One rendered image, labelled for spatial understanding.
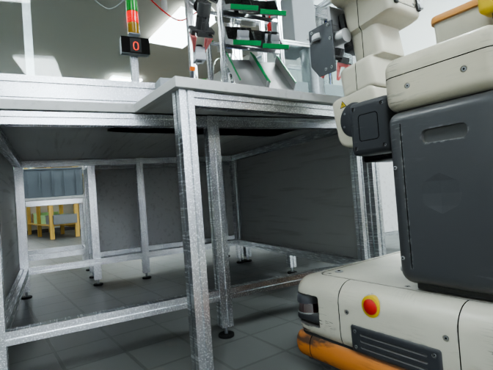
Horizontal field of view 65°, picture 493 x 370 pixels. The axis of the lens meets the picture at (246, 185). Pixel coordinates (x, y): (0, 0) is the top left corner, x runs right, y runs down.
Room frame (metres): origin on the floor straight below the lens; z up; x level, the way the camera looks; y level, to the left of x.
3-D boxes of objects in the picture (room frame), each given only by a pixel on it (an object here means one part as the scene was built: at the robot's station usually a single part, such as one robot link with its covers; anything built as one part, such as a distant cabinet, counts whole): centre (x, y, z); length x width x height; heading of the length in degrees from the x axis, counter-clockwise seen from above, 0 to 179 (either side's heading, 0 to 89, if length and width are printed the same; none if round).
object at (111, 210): (3.17, 0.14, 0.43); 2.20 x 0.38 x 0.86; 117
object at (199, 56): (1.67, 0.16, 1.15); 0.08 x 0.04 x 0.07; 21
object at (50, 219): (7.54, 3.86, 1.07); 2.32 x 0.63 x 2.14; 35
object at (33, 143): (2.05, 0.42, 0.85); 1.50 x 1.41 x 0.03; 117
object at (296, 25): (2.85, -0.47, 1.50); 0.38 x 0.21 x 0.88; 27
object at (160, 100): (1.57, 0.01, 0.84); 0.90 x 0.70 x 0.03; 125
